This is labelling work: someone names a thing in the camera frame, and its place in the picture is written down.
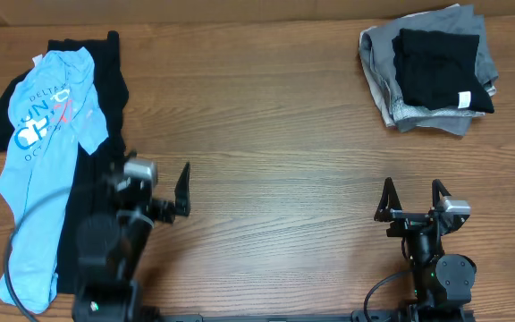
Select folded grey shorts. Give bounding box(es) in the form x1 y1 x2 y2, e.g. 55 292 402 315
359 4 500 136

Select black t-shirt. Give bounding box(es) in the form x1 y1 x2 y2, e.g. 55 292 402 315
392 29 494 114

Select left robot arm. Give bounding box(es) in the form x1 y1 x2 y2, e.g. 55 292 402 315
72 157 190 322

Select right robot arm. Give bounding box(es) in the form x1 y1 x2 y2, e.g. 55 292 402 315
363 177 477 322

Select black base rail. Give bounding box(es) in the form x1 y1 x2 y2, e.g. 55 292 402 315
154 309 401 322

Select black garment on left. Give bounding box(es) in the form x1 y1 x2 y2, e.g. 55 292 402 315
0 32 129 312

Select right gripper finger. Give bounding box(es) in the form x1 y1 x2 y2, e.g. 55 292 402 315
376 177 402 213
432 179 450 208

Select light blue printed t-shirt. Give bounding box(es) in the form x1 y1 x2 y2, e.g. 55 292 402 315
0 48 108 313

